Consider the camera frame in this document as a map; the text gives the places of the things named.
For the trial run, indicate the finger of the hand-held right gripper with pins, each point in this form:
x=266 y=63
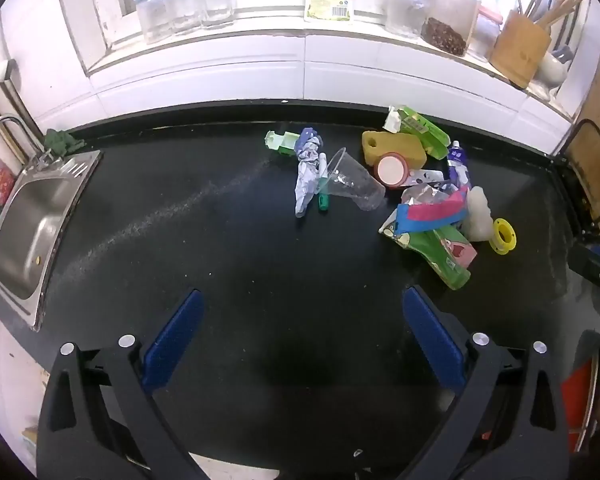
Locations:
x=597 y=272

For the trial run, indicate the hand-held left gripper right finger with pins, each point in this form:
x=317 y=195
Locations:
x=432 y=335

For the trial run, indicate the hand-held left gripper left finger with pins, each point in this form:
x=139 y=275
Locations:
x=172 y=332

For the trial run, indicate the yellow tape spool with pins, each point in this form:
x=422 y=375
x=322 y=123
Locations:
x=497 y=246

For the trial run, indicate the pink blue packet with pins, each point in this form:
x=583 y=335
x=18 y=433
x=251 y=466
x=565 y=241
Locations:
x=430 y=212

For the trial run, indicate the white printed wrapper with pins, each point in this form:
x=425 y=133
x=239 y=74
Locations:
x=425 y=176

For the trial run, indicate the round pink-rimmed lid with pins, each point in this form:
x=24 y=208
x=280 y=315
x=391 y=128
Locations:
x=391 y=170

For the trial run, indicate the clear plastic cup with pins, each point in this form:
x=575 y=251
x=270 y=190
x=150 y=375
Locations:
x=355 y=182

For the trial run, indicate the green capped pen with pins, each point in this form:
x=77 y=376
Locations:
x=323 y=202

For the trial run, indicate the purple toothpaste tube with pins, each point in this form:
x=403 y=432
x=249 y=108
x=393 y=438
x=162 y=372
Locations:
x=458 y=165

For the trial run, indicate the yellow sponge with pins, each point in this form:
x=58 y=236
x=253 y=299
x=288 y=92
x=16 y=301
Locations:
x=390 y=145

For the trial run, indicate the tall green drink carton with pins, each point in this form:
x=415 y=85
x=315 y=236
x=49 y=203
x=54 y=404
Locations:
x=425 y=130

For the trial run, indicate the blue white wrapper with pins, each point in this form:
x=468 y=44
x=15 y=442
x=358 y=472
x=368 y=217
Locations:
x=307 y=170

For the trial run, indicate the small green white carton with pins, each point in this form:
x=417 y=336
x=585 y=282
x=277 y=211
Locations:
x=282 y=142

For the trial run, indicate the round metal-rimmed container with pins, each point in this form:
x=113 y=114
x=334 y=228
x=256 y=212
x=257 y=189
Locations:
x=580 y=400

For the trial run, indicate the stainless steel sink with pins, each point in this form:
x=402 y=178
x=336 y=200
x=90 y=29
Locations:
x=30 y=230

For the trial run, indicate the stone mortar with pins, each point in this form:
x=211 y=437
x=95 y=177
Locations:
x=552 y=70

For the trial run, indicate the green cloth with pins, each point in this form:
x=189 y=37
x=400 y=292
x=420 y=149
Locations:
x=62 y=142

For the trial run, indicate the bamboo utensil holder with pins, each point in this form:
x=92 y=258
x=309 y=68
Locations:
x=520 y=52

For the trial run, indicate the pink lid jar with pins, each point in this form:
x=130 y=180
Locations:
x=485 y=35

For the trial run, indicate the chrome faucet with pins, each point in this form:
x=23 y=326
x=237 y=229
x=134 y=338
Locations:
x=0 y=122

